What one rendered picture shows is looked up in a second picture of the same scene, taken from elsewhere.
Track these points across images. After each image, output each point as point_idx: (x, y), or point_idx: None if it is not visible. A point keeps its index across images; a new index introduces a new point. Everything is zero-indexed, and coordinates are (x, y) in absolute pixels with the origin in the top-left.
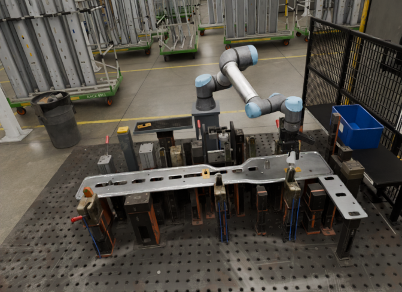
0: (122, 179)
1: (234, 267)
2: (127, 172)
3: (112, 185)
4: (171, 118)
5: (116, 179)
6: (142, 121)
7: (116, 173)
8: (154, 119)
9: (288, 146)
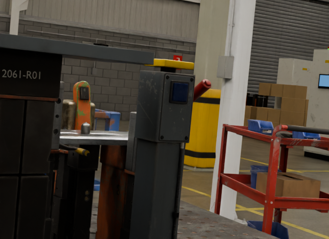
0: (65, 134)
1: None
2: (71, 136)
3: (78, 132)
4: (4, 33)
5: (83, 135)
6: (131, 51)
7: (99, 136)
8: (81, 43)
9: None
